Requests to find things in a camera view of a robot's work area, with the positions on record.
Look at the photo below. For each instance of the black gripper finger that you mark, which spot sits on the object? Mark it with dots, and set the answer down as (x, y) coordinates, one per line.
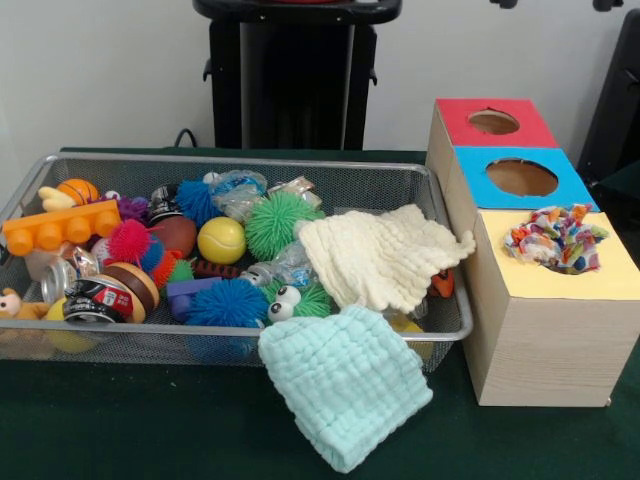
(607, 3)
(503, 3)

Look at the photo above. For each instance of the multicolour polka dot cloth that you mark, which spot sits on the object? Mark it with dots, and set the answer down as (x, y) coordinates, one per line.
(555, 240)

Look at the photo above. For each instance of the cream waffle cloth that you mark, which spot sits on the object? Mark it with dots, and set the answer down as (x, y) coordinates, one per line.
(380, 260)

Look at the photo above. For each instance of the mint green waffle cloth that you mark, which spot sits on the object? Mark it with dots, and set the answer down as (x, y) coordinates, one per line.
(345, 385)

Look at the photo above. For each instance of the shallow clear mesh bin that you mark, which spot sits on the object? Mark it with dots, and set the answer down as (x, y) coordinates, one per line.
(380, 185)

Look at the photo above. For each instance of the wooden box with three holes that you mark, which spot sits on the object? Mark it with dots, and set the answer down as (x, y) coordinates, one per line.
(545, 350)

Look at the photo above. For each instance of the black upright panel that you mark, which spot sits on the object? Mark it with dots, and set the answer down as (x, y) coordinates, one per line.
(622, 75)

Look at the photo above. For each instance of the dark green table cloth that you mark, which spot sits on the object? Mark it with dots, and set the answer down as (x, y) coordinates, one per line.
(625, 200)
(150, 425)

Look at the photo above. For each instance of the green spiky rubber ball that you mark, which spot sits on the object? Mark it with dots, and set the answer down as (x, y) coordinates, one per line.
(282, 225)

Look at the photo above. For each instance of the green spiky ball with eyes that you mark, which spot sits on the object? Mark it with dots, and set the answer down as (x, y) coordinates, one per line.
(300, 300)

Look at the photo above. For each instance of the blue spiky ball with eyes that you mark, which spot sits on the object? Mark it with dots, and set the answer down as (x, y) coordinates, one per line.
(197, 200)

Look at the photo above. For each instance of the yellow tennis ball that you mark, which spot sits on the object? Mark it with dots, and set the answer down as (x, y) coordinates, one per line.
(221, 240)

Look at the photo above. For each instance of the small brown football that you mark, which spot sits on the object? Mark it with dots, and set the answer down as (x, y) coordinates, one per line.
(175, 235)

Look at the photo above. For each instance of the blue spiky rubber ball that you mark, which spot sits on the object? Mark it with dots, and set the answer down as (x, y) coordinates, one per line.
(225, 302)

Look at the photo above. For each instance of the pink spiky rubber ball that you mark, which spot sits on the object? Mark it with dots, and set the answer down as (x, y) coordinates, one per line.
(131, 241)

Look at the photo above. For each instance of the plastic toy hamburger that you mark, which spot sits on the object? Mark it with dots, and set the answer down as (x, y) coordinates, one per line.
(135, 287)

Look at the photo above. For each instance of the orange plastic toy block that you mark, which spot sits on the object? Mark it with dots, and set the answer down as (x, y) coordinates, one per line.
(60, 232)

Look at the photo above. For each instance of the crushed black red can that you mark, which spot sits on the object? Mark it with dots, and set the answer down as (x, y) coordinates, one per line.
(95, 300)

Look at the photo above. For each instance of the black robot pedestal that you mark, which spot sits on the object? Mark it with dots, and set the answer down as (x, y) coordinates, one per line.
(295, 75)

